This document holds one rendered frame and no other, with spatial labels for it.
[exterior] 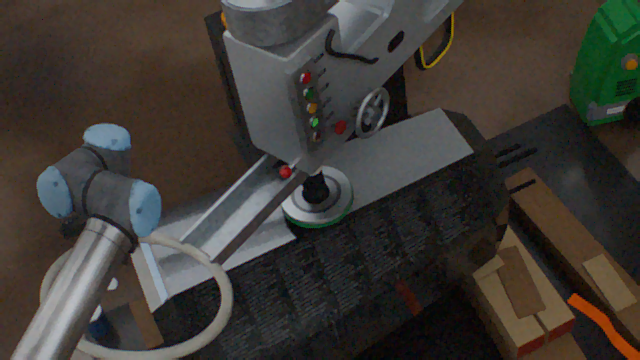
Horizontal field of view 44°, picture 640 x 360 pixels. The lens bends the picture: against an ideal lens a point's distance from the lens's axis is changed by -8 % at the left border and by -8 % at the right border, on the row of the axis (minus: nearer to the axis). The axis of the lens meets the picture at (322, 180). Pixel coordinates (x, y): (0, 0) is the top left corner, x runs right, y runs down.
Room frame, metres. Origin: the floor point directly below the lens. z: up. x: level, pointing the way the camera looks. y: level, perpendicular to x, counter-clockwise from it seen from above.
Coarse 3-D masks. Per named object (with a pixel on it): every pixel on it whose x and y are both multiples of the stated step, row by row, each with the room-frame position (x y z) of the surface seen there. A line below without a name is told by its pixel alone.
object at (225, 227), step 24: (264, 168) 1.58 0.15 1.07; (240, 192) 1.51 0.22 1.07; (264, 192) 1.50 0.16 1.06; (288, 192) 1.48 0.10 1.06; (216, 216) 1.44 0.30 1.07; (240, 216) 1.44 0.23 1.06; (264, 216) 1.41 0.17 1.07; (192, 240) 1.38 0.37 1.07; (216, 240) 1.37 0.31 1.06; (240, 240) 1.35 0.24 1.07
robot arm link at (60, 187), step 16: (64, 160) 1.04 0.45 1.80; (80, 160) 1.04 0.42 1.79; (96, 160) 1.05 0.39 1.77; (48, 176) 0.99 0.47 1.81; (64, 176) 0.99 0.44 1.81; (80, 176) 0.99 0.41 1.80; (48, 192) 0.98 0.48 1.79; (64, 192) 0.96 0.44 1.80; (80, 192) 0.96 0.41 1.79; (48, 208) 0.97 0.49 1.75; (64, 208) 0.95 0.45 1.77; (80, 208) 0.95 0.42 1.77
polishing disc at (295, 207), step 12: (324, 168) 1.72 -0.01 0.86; (336, 180) 1.66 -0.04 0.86; (348, 180) 1.65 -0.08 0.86; (300, 192) 1.64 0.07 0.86; (336, 192) 1.62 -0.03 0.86; (348, 192) 1.61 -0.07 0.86; (288, 204) 1.61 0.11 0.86; (300, 204) 1.60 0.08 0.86; (312, 204) 1.59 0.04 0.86; (324, 204) 1.58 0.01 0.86; (336, 204) 1.57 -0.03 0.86; (348, 204) 1.57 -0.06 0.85; (300, 216) 1.55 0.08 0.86; (312, 216) 1.54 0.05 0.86; (324, 216) 1.54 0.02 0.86; (336, 216) 1.53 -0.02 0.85
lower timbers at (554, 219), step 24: (528, 168) 2.15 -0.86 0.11; (528, 192) 2.03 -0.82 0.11; (552, 192) 2.00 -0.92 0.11; (528, 216) 1.91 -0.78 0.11; (552, 216) 1.88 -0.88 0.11; (552, 240) 1.77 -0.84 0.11; (576, 240) 1.74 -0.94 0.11; (576, 264) 1.63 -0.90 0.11; (480, 312) 1.55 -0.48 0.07; (624, 312) 1.38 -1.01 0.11; (624, 336) 1.31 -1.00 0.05
